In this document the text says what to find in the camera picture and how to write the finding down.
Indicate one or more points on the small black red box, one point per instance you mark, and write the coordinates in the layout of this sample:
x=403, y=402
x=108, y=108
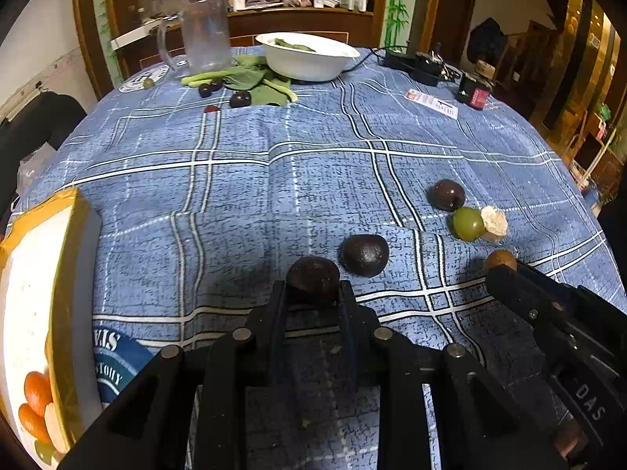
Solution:
x=474, y=90

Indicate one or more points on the green bamboo decoration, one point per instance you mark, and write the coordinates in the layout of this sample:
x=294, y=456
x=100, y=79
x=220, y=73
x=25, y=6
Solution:
x=399, y=5

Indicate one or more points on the black jacket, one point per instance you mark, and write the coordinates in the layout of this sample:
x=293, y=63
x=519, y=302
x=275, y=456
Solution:
x=485, y=39

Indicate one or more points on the black chair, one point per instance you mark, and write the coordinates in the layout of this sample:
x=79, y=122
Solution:
x=34, y=122

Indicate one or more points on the brown wooden door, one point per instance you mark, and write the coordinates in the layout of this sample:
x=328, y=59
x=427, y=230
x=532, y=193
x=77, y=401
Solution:
x=453, y=14

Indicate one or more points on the green leafy vegetable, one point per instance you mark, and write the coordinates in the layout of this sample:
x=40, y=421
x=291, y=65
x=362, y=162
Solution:
x=254, y=81

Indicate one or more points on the blue plaid tablecloth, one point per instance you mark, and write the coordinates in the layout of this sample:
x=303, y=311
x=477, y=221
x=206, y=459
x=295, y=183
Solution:
x=294, y=181

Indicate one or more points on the black power strip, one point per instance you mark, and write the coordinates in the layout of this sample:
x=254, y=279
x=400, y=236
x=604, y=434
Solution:
x=397, y=59

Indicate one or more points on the white board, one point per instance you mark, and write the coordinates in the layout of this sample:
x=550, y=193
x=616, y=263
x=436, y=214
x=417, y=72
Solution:
x=134, y=36

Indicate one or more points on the dark cherry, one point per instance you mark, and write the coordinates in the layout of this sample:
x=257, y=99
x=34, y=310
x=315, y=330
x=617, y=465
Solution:
x=240, y=100
x=205, y=89

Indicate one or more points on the clear plastic pitcher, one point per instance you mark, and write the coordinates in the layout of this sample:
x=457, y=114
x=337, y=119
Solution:
x=205, y=34

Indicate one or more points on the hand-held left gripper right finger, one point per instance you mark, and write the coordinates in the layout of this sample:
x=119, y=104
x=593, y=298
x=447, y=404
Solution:
x=347, y=323

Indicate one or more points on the small orange mandarin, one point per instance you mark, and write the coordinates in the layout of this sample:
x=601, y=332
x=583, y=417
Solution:
x=30, y=421

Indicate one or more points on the black charger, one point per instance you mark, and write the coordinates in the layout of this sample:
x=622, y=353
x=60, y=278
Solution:
x=427, y=68

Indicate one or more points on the wooden cabinet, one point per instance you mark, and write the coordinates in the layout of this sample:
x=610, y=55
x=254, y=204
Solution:
x=294, y=19

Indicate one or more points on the large white yam chunk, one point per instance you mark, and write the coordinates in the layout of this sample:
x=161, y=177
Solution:
x=56, y=428

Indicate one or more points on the dark purple passion fruit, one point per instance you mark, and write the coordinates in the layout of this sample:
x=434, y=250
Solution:
x=365, y=254
x=446, y=195
x=313, y=276

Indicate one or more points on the white paper card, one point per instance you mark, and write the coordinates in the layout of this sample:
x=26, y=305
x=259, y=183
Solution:
x=431, y=104

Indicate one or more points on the green grape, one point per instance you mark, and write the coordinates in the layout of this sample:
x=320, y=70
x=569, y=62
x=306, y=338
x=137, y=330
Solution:
x=467, y=224
x=44, y=452

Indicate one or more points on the white foam box yellow tape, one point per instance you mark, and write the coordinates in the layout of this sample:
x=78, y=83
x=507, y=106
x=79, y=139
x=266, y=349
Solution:
x=34, y=279

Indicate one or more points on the white bowl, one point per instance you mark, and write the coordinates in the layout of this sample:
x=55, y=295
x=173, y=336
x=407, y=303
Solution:
x=306, y=63

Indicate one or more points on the small brown kiwi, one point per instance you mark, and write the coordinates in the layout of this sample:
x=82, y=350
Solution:
x=499, y=258

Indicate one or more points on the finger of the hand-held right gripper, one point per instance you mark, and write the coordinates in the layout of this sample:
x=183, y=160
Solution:
x=524, y=298
x=578, y=295

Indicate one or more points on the large orange mandarin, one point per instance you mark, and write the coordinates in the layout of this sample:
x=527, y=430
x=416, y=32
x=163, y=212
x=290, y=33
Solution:
x=38, y=389

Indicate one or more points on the green leaf in bowl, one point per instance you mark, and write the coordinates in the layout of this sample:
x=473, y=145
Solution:
x=294, y=45

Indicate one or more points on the white cup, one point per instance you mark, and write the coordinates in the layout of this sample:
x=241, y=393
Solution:
x=239, y=3

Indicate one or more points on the small white sugarcane chunk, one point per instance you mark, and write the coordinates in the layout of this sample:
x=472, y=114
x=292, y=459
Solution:
x=495, y=225

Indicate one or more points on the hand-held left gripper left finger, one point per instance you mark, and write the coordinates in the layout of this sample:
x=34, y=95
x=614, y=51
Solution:
x=280, y=323

